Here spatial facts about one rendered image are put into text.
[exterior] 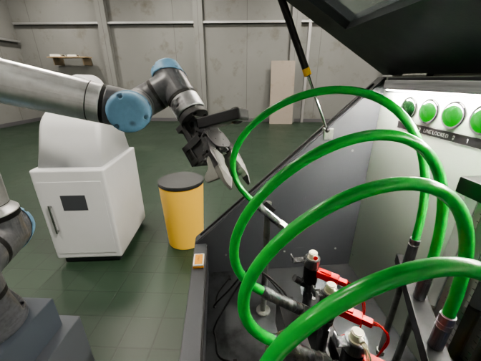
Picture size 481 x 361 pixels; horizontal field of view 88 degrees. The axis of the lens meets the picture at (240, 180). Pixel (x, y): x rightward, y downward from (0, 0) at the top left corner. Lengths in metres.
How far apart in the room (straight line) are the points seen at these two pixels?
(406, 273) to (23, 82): 0.58
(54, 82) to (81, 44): 10.46
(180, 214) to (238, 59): 7.70
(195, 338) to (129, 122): 0.45
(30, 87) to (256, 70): 8.92
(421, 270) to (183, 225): 2.10
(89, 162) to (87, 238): 0.64
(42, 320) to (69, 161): 1.51
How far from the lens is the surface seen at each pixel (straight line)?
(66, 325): 0.95
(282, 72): 9.14
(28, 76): 0.57
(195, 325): 0.63
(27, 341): 0.87
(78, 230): 2.39
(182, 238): 2.33
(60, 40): 11.42
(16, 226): 0.86
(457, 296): 0.43
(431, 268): 0.23
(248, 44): 9.39
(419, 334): 0.50
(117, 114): 0.51
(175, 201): 2.13
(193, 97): 0.62
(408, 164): 0.72
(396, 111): 0.50
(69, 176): 2.20
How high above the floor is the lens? 1.44
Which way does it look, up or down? 22 degrees down
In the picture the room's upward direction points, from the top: straight up
